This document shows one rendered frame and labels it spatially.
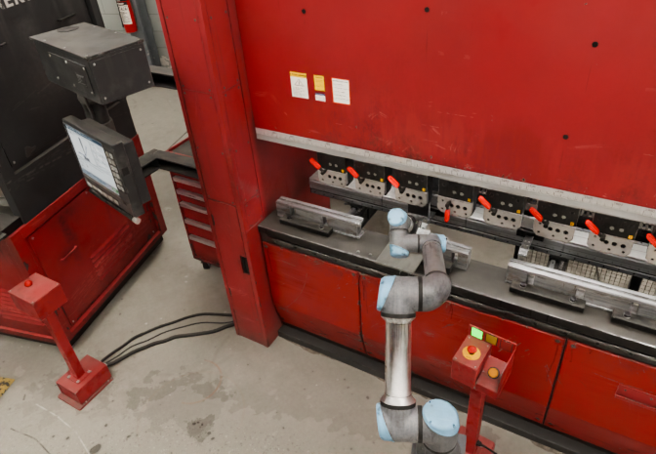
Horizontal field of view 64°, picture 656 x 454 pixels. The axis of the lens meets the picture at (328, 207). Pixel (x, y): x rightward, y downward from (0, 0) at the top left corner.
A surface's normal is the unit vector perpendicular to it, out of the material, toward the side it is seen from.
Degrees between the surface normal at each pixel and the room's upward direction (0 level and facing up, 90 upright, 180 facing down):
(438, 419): 7
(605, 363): 90
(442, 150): 90
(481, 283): 0
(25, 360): 0
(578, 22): 90
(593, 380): 90
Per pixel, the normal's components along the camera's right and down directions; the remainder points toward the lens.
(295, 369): -0.07, -0.82
